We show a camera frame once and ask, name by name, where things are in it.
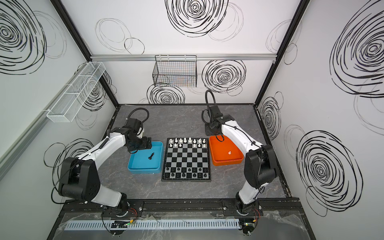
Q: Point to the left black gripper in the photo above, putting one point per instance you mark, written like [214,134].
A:
[145,144]

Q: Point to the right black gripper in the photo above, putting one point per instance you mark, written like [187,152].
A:
[210,129]

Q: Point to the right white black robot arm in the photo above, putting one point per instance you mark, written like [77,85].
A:
[260,167]

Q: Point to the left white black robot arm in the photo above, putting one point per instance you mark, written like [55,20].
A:
[79,178]

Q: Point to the black white chess board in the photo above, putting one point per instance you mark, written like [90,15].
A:
[187,162]

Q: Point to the teal plastic tray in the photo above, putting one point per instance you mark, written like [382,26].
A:
[140,164]

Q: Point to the orange plastic tray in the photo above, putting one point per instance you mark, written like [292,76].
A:
[219,148]

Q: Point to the black wire basket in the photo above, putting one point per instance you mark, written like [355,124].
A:
[176,70]

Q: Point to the clear wire wall shelf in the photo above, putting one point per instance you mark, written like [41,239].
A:
[83,91]

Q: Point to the black mounting rail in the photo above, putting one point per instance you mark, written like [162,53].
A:
[225,207]

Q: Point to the white slotted cable duct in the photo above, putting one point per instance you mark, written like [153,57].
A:
[116,225]

